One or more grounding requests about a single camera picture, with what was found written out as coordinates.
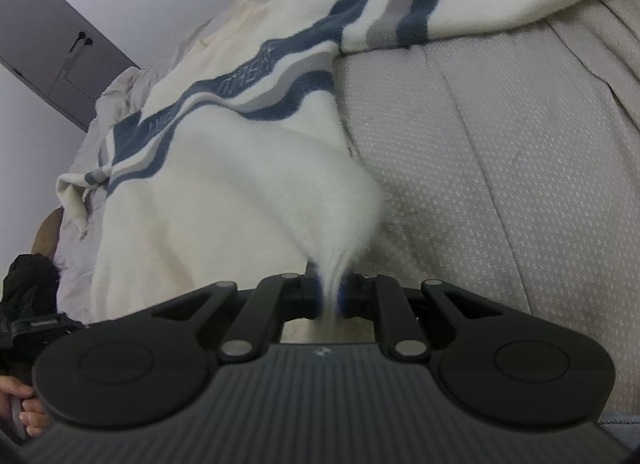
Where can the brown pillow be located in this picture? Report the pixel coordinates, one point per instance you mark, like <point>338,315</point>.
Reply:
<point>46,236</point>

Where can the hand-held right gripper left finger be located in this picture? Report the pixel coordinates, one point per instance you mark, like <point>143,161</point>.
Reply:
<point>309,294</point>

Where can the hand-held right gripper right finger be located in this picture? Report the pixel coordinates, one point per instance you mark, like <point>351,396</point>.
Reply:
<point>350,296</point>

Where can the person's blue pants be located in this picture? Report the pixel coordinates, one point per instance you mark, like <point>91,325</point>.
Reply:
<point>622,426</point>

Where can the person's left hand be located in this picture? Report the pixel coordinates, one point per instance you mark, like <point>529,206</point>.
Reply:
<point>17,389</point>

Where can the grey door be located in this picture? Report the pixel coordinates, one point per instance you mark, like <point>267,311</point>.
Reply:
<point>40,34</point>

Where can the grey dotted duvet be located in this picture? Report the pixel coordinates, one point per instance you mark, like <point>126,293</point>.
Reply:
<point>500,169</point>

